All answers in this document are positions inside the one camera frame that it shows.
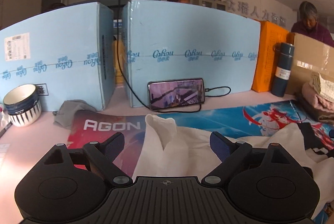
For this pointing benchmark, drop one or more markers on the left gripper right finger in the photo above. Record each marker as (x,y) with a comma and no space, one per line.
(231,155)

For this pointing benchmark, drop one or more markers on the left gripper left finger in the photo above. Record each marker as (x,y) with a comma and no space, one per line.
(101,157)

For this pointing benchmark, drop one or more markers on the white and black t-shirt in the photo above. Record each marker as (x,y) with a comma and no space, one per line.
(171,150)

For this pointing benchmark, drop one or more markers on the blue anime desk mat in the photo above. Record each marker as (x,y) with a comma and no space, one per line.
(256,120)

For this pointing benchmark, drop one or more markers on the grey cloth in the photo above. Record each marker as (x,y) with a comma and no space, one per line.
(65,115)

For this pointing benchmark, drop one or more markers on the smartphone playing video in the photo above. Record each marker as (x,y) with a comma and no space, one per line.
(176,93)

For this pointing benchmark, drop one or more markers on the blue and white ceramic bowl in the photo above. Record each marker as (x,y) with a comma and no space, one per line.
(23,105)

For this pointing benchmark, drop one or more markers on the pink knitted sweater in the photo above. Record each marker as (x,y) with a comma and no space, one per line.
(316,100)

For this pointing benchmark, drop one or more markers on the dark blue thermos bottle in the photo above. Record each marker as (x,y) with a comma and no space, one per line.
(283,69)

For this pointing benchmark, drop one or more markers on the orange box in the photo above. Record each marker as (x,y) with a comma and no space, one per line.
(271,36)

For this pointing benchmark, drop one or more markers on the brown cardboard box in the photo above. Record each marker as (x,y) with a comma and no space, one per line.
(310,56)

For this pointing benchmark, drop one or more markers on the large light blue carton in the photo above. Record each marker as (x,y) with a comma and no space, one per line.
(170,41)

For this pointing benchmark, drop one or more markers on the person in purple jacket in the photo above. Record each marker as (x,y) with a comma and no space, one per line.
(309,25)

